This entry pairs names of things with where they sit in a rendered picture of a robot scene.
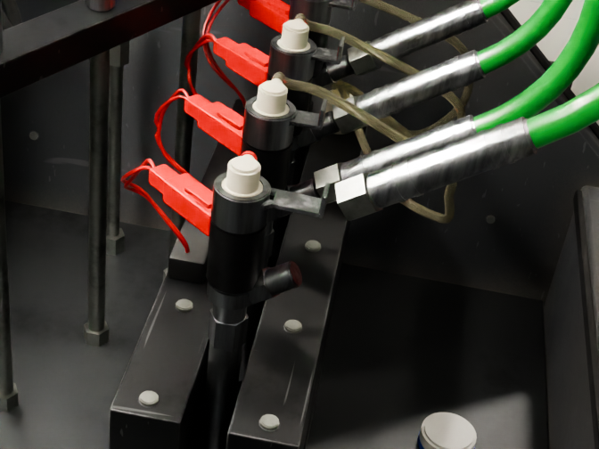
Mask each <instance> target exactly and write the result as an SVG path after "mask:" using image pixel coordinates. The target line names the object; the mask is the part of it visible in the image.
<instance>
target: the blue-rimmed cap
mask: <svg viewBox="0 0 599 449"><path fill-rule="evenodd" d="M476 439H477V436H476V432H475V429H474V427H473V426H472V424H471V423H470V422H469V421H467V420H466V419H464V418H463V417H461V416H459V415H457V414H454V413H451V412H436V413H433V414H431V415H429V416H428V417H427V418H426V419H425V420H424V421H423V424H422V427H421V429H420V431H419V435H418V445H419V448H420V449H474V448H475V443H476Z"/></svg>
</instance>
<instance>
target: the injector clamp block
mask: <svg viewBox="0 0 599 449"><path fill-rule="evenodd" d="M360 155H363V151H362V149H361V147H360V144H359V142H358V139H357V137H356V134H355V132H354V131H353V132H350V133H347V134H345V135H336V134H332V135H328V136H326V137H324V138H322V141H320V142H317V143H313V144H310V146H309V149H308V155H307V158H306V161H305V165H304V167H303V171H302V174H301V178H300V180H299V182H300V183H302V182H305V181H307V180H309V179H312V178H315V177H314V172H316V171H318V170H321V169H323V168H326V167H329V166H332V165H334V164H337V163H342V162H347V161H349V160H352V159H355V158H358V156H360ZM349 225H350V221H347V219H346V217H345V216H344V215H343V213H342V211H341V209H340V207H339V205H338V204H337V201H334V202H331V203H327V204H326V207H325V211H324V217H323V218H318V217H313V216H306V215H301V214H298V213H293V214H290V217H289V220H288V224H287V226H286V230H285V233H284V236H283V242H282V245H281V248H280V251H279V254H278V258H277V260H276V264H275V266H277V265H281V264H283V263H286V262H289V261H293V262H294V263H296V264H297V266H298V267H299V269H300V272H301V276H302V283H301V285H300V286H299V287H298V288H295V289H292V290H288V291H285V292H283V293H280V294H279V296H276V297H274V298H270V299H267V300H266V301H265V304H263V307H262V314H261V316H260V319H259V323H258V328H257V331H256V335H255V338H254V341H253V344H252V348H251V351H250V356H249V360H248V362H247V366H246V369H245V373H244V375H243V379H242V381H238V389H237V397H236V403H235V407H234V412H233V415H232V419H231V421H230V425H229V428H228V431H227V437H226V449H307V444H308V436H309V431H310V427H311V422H312V418H313V413H314V410H315V405H316V397H317V392H318V388H319V383H320V379H321V374H322V369H323V364H324V354H325V349H326V344H327V339H328V333H329V329H330V323H331V318H332V308H333V302H334V298H335V294H336V290H337V285H338V280H339V276H340V271H341V264H342V259H343V255H344V250H345V246H346V241H347V238H348V233H349ZM207 284H208V280H207V278H206V277H205V279H204V282H203V283H195V282H187V281H182V280H177V279H172V278H169V277H168V272H167V273H166V276H165V278H164V281H163V283H162V284H161V287H160V290H159V293H158V295H157V297H156V299H155V301H154V304H153V306H152V310H151V312H150V314H149V316H148V319H147V321H146V323H145V326H144V329H143V331H142V333H141V336H140V338H139V340H138V342H137V344H136V347H135V350H134V353H133V354H132V357H131V359H130V361H129V364H128V366H127V369H126V371H125V374H124V376H123V379H122V381H121V382H120V385H119V389H118V391H117V393H116V395H115V397H114V400H113V402H112V404H111V408H110V426H109V449H200V446H201V427H202V417H203V407H204V397H205V387H206V378H207V368H208V359H209V337H208V328H209V310H210V309H211V308H213V304H212V303H211V302H210V301H209V299H208V297H207Z"/></svg>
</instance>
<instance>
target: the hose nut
mask: <svg viewBox="0 0 599 449"><path fill-rule="evenodd" d="M369 173H370V172H369ZM369 173H363V174H361V175H358V176H354V177H351V178H349V179H347V180H344V181H341V182H338V183H336V184H335V191H336V198H337V204H338V205H339V207H340V209H341V211H342V213H343V215H344V216H345V217H346V219H347V221H351V220H354V219H357V218H360V217H362V216H367V215H369V214H372V213H374V212H377V211H380V210H383V208H379V207H377V206H375V205H374V204H373V202H372V201H371V199H370V196H369V194H368V191H367V189H366V183H365V181H366V178H367V176H368V174H369Z"/></svg>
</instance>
